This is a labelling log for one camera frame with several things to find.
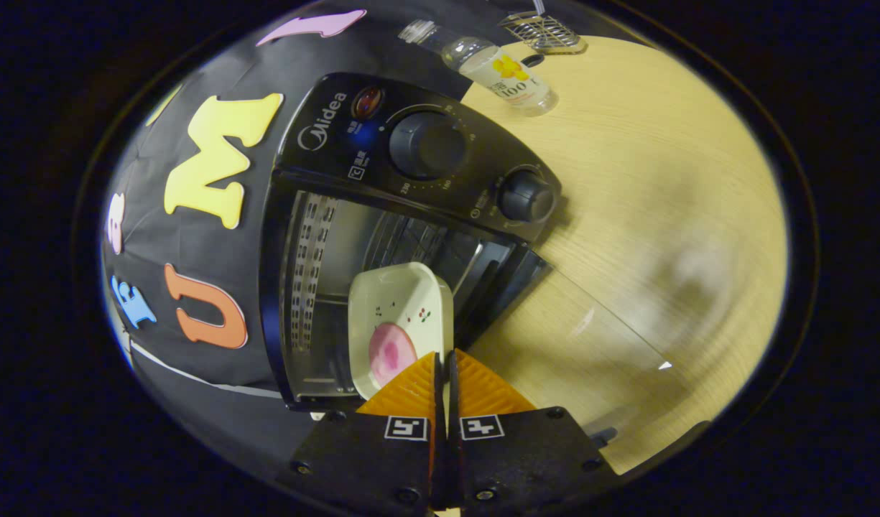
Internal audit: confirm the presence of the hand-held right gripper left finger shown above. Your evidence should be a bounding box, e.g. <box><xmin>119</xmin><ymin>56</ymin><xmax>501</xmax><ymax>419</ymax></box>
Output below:
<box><xmin>278</xmin><ymin>350</ymin><xmax>440</xmax><ymax>512</ymax></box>

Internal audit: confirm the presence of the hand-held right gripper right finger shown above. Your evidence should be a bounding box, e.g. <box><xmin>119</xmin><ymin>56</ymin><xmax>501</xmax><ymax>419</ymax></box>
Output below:
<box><xmin>445</xmin><ymin>349</ymin><xmax>620</xmax><ymax>512</ymax></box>

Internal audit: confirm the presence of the pink round ham slice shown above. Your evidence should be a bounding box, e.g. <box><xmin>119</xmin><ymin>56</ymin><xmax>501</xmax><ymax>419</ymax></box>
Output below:
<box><xmin>369</xmin><ymin>322</ymin><xmax>419</xmax><ymax>388</ymax></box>

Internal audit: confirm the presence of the pale square plate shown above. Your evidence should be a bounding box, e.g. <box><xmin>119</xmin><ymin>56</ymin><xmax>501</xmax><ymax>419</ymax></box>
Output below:
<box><xmin>348</xmin><ymin>262</ymin><xmax>455</xmax><ymax>401</ymax></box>

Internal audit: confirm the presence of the black electric oven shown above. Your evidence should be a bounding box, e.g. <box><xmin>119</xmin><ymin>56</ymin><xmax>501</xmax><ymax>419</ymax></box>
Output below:
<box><xmin>259</xmin><ymin>72</ymin><xmax>692</xmax><ymax>450</ymax></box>

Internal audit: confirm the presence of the clear yellow-label bottle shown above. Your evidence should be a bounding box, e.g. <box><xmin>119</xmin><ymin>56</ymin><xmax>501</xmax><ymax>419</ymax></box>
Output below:
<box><xmin>398</xmin><ymin>19</ymin><xmax>559</xmax><ymax>117</ymax></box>

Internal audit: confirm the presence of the metal mesh utensil holder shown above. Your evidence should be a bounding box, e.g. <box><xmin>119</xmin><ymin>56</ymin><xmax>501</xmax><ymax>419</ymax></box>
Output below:
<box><xmin>499</xmin><ymin>7</ymin><xmax>588</xmax><ymax>55</ymax></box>

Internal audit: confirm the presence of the oven wire rack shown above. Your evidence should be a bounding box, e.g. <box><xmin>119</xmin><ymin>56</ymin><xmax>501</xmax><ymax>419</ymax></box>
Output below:
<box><xmin>368</xmin><ymin>212</ymin><xmax>516</xmax><ymax>295</ymax></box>

